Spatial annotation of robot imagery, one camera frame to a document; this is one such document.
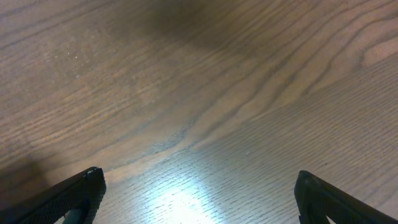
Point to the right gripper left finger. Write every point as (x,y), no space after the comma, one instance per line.
(77,197)

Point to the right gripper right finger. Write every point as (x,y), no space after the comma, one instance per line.
(320,202)

